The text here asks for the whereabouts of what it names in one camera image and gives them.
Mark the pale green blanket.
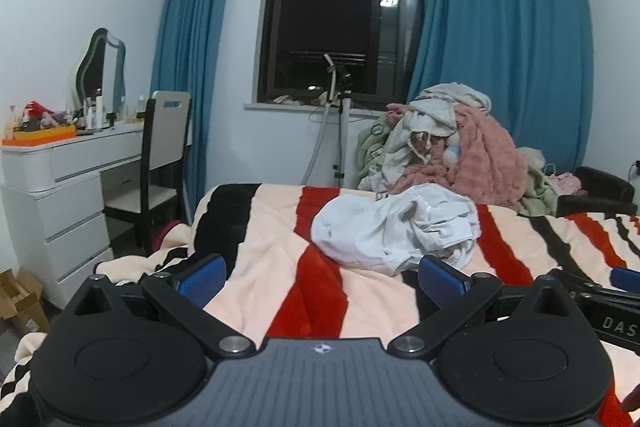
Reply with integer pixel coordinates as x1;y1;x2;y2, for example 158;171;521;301
517;147;558;215

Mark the garment steamer stand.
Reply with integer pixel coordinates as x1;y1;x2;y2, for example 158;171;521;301
300;53;357;188

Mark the green patterned blanket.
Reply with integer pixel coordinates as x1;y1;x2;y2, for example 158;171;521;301
356;114;398;190

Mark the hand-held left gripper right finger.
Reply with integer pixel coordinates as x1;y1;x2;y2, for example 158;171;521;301
387;254;595;360

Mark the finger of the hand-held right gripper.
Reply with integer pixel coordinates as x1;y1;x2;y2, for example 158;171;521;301
547;268;621;305
609;266;640;294

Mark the blue curtain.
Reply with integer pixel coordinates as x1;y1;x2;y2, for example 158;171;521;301
407;0;596;175
150;0;244;228

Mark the white hooded garment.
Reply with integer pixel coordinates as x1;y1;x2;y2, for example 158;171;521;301
382;99;458;172

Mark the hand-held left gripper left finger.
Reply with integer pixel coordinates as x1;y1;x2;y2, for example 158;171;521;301
56;254;256;360

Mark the group of cosmetic bottles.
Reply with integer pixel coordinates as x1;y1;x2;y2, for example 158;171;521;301
82;94;151;130

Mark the black armchair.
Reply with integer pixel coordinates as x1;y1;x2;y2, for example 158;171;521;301
555;166;636;218

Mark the dark framed window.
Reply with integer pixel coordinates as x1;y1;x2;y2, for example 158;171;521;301
256;0;426;105

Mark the white t-shirt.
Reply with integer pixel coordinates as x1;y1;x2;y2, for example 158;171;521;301
311;184;482;277

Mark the white window sill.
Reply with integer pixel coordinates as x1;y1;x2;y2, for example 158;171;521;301
244;102;391;114

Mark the white black chair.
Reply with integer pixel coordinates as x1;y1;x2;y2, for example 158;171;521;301
104;91;192;254

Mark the red black striped blanket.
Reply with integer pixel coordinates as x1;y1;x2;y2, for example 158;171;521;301
0;183;640;427

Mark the wavy vanity mirror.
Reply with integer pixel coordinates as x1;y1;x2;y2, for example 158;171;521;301
75;28;127;115

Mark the beige towel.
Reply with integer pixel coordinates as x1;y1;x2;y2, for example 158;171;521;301
417;83;493;112

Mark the small pink garment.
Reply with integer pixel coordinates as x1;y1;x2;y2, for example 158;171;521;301
547;172;583;194

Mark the pink fleece blanket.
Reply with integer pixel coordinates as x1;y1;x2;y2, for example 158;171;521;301
387;103;530;210

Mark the orange tray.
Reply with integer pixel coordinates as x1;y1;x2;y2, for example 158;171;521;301
2;125;77;146

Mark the cardboard box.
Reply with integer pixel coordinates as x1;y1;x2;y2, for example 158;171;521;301
0;269;51;335

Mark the white dressing table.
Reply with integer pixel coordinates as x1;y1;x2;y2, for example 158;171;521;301
0;122;193;308

